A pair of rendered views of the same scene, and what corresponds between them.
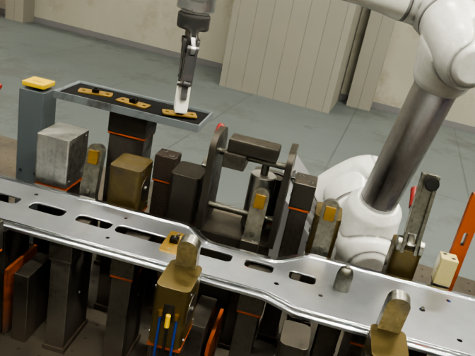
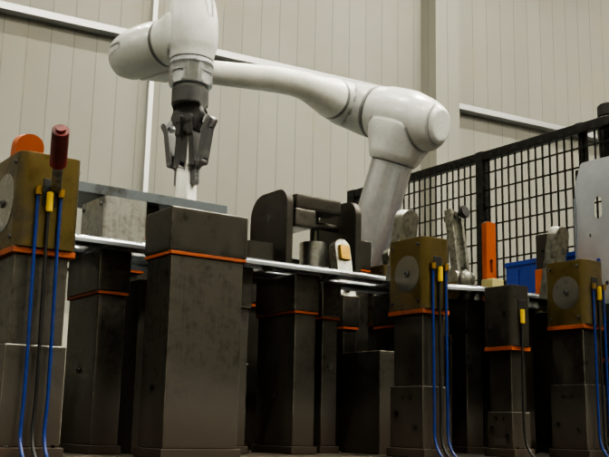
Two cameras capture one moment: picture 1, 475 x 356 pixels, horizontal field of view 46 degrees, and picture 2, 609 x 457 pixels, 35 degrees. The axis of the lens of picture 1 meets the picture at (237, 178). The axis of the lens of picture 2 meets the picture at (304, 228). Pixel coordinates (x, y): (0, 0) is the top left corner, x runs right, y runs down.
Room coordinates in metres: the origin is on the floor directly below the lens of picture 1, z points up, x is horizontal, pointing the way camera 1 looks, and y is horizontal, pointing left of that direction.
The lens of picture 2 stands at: (-0.21, 1.24, 0.75)
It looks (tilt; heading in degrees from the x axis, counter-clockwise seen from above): 12 degrees up; 318
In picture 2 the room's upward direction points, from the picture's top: 1 degrees clockwise
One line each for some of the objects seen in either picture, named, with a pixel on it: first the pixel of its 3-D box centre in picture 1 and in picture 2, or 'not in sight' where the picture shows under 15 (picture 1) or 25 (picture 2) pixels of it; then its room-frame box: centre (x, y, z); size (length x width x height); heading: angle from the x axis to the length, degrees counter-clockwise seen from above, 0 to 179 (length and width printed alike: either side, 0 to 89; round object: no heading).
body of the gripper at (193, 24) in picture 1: (191, 32); (189, 111); (1.33, 0.17, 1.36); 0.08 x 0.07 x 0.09; 15
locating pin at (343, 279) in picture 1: (343, 280); (465, 286); (0.95, -0.24, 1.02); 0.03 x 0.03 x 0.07
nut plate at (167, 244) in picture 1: (174, 240); not in sight; (0.99, 0.10, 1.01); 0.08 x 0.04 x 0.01; 173
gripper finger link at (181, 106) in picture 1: (182, 99); (190, 185); (1.31, 0.17, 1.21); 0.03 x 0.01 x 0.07; 105
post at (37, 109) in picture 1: (34, 167); not in sight; (1.39, 0.54, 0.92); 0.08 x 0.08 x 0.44; 83
